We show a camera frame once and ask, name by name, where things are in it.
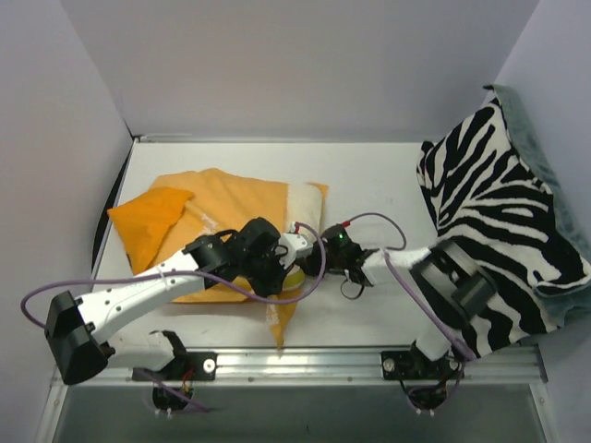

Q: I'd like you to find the cream memory foam pillow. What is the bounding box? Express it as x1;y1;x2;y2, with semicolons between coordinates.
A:
283;183;323;292

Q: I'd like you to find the orange pillowcase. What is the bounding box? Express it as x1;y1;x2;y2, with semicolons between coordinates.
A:
106;168;330;350

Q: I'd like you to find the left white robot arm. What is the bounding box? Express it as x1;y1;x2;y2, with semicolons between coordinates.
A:
44;218;310;385

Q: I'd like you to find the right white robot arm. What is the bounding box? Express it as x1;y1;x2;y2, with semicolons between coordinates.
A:
296;240;497;377

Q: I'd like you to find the zebra print cushion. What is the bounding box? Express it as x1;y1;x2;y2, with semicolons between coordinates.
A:
416;97;590;357

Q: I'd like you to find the grey-green towel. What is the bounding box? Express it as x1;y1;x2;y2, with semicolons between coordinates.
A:
483;84;590;327

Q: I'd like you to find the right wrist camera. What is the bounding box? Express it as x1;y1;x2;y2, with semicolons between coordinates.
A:
321;223;353;248

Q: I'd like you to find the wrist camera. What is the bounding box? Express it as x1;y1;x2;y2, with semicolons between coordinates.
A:
279;233;313;260
321;223;353;248

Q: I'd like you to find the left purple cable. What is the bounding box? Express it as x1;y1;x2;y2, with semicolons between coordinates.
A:
20;221;327;414

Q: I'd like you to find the purple cable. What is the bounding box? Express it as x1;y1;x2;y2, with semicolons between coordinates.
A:
344;211;476;412
20;221;327;414

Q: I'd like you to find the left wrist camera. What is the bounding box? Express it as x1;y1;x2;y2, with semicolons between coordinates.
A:
279;233;313;260

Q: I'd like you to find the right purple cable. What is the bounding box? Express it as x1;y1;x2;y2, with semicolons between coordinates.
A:
344;211;476;412

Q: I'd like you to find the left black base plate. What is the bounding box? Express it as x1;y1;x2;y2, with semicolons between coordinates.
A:
131;349;218;382

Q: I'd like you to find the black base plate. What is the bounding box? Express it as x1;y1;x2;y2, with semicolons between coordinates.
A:
131;349;218;382
380;350;461;381

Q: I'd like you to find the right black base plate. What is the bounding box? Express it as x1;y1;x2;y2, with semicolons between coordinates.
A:
380;350;461;381

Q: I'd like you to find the aluminium mounting rail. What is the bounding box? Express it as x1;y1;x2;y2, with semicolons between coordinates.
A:
59;346;548;386

